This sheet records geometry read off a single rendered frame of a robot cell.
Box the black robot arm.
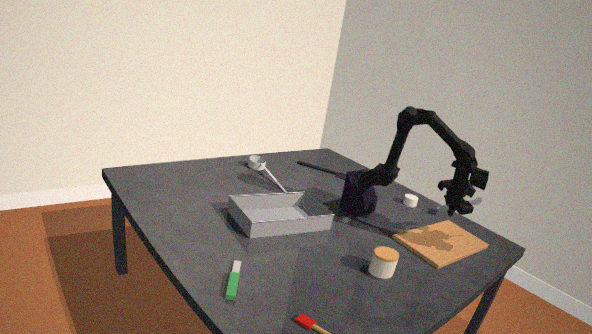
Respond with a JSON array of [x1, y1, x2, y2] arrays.
[[356, 106, 489, 198]]

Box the white cylindrical container with tan lid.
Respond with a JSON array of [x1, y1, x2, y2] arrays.
[[368, 246, 399, 279]]

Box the light wooden board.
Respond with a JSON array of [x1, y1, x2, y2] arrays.
[[392, 220, 489, 269]]

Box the dark grey spatula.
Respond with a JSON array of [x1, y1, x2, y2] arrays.
[[297, 161, 346, 180]]

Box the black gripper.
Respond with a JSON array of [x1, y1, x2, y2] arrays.
[[437, 179, 474, 217]]

